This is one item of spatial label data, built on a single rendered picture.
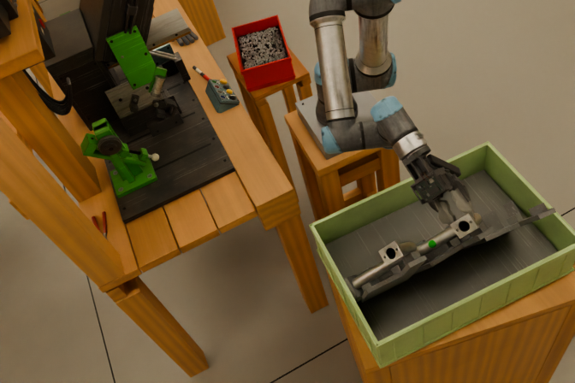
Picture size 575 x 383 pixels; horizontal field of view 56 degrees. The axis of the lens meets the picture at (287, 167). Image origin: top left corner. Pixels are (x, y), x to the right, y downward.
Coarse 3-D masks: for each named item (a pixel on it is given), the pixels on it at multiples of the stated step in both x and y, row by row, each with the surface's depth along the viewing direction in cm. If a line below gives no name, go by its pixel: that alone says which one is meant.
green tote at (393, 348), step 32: (448, 160) 166; (480, 160) 171; (384, 192) 163; (512, 192) 165; (320, 224) 161; (352, 224) 168; (544, 224) 154; (320, 256) 170; (512, 288) 144; (448, 320) 142; (384, 352) 140
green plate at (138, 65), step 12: (120, 36) 189; (132, 36) 191; (120, 48) 191; (132, 48) 192; (144, 48) 194; (120, 60) 193; (132, 60) 194; (144, 60) 196; (132, 72) 196; (144, 72) 198; (132, 84) 199; (144, 84) 200
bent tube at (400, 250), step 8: (384, 248) 126; (392, 248) 125; (400, 248) 124; (408, 248) 128; (416, 248) 132; (384, 256) 127; (392, 256) 127; (400, 256) 123; (376, 264) 144; (384, 264) 141; (392, 264) 140; (368, 272) 144; (376, 272) 143; (384, 272) 142; (352, 280) 148; (360, 280) 146; (368, 280) 145
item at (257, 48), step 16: (272, 16) 238; (240, 32) 240; (256, 32) 239; (272, 32) 237; (240, 48) 235; (256, 48) 231; (272, 48) 229; (240, 64) 221; (256, 64) 226; (272, 64) 218; (288, 64) 220; (256, 80) 224; (272, 80) 225; (288, 80) 227
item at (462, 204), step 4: (452, 192) 126; (456, 192) 127; (460, 192) 127; (452, 196) 128; (456, 196) 126; (460, 196) 127; (456, 200) 125; (460, 200) 126; (464, 200) 126; (456, 204) 124; (460, 204) 125; (464, 204) 126; (468, 204) 126; (460, 208) 123; (464, 208) 125; (468, 208) 126; (472, 208) 126; (464, 212) 124; (468, 212) 125; (472, 212) 126; (472, 216) 126
